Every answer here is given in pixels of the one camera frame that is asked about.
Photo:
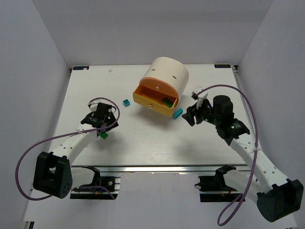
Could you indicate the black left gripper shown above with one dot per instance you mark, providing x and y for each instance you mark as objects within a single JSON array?
[{"x": 105, "y": 125}]

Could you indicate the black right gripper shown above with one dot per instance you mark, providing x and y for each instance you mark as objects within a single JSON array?
[{"x": 198, "y": 112}]

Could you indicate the dark green long lego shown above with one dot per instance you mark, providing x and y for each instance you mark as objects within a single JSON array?
[{"x": 167, "y": 102}]

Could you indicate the yellow drawer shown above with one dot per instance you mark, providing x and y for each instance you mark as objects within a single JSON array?
[{"x": 153, "y": 100}]

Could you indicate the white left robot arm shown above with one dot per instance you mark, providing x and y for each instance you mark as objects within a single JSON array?
[{"x": 53, "y": 174}]

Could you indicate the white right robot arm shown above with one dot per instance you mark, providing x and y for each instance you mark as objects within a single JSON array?
[{"x": 275, "y": 195}]

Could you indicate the long teal lego brick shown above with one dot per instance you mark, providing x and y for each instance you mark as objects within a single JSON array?
[{"x": 177, "y": 113}]

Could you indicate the small green square lego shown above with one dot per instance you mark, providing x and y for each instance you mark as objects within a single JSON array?
[{"x": 103, "y": 135}]

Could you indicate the small teal square lego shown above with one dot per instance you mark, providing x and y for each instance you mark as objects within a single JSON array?
[{"x": 126, "y": 102}]

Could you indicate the cream cylindrical drawer container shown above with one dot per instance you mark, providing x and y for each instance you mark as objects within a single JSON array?
[{"x": 170, "y": 71}]

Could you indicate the left blue corner label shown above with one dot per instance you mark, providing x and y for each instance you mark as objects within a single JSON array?
[{"x": 80, "y": 68}]

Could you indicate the blue corner label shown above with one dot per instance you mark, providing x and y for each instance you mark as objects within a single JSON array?
[
  {"x": 222, "y": 65},
  {"x": 80, "y": 68}
]

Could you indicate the right blue corner label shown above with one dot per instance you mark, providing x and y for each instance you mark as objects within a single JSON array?
[{"x": 222, "y": 65}]

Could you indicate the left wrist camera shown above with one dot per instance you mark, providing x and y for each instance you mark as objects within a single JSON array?
[{"x": 93, "y": 105}]

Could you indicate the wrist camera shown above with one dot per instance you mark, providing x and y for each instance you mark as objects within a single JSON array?
[
  {"x": 198, "y": 95},
  {"x": 93, "y": 105}
]

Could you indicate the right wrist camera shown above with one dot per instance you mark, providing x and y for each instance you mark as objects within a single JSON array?
[{"x": 198, "y": 95}]

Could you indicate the aluminium front rail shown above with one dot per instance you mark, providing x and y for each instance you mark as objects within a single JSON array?
[{"x": 158, "y": 169}]

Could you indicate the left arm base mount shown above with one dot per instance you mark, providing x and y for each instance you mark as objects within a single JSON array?
[{"x": 94, "y": 183}]

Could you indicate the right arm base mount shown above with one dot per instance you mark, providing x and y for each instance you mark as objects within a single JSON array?
[{"x": 213, "y": 188}]

